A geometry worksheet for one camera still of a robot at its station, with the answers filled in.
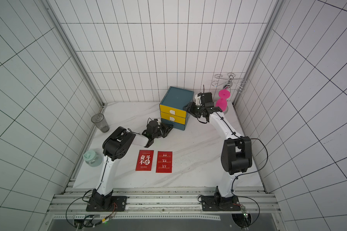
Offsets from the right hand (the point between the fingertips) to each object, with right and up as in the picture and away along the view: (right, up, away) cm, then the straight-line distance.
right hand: (188, 106), depth 90 cm
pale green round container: (-56, -31, -9) cm, 64 cm away
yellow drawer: (-9, -8, +5) cm, 13 cm away
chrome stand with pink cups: (+23, +1, +3) cm, 23 cm away
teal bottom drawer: (-8, -13, +10) cm, 18 cm away
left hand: (-9, -14, +11) cm, 20 cm away
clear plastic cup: (-60, -9, +6) cm, 61 cm away
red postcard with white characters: (-27, -34, -2) cm, 44 cm away
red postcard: (-15, -35, -2) cm, 38 cm away
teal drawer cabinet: (-6, +6, +5) cm, 10 cm away
